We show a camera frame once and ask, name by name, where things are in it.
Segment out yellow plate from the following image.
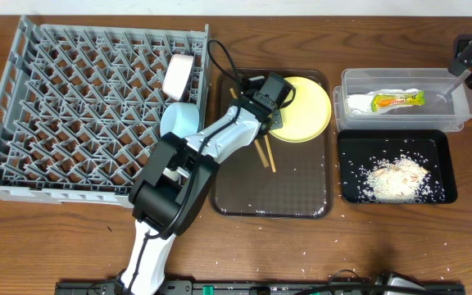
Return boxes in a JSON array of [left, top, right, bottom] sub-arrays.
[[270, 76, 332, 143]]

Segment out wooden chopstick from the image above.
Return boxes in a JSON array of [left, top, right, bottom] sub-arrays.
[[264, 134, 277, 173], [229, 88, 270, 167]]

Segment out light blue bowl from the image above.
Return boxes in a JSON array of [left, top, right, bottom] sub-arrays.
[[160, 102, 200, 138]]

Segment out white plate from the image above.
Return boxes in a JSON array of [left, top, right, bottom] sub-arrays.
[[162, 54, 194, 101]]

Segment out green snack wrapper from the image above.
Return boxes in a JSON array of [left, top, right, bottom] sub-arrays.
[[346, 88, 425, 115]]

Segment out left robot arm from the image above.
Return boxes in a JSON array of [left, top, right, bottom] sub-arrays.
[[116, 73, 296, 294]]

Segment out black waste tray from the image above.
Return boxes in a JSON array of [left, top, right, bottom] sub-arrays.
[[338, 129, 458, 204]]

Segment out pile of rice waste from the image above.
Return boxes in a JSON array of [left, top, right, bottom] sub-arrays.
[[342, 153, 446, 204]]

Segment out dark brown serving tray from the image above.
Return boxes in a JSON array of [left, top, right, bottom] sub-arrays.
[[208, 67, 334, 220]]

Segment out clear plastic bin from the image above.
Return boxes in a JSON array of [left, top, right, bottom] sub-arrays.
[[334, 68, 472, 132]]

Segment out grey plastic dish rack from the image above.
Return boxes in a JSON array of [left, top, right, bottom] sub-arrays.
[[0, 17, 211, 207]]

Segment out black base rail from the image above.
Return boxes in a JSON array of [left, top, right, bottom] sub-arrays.
[[54, 268, 466, 295]]

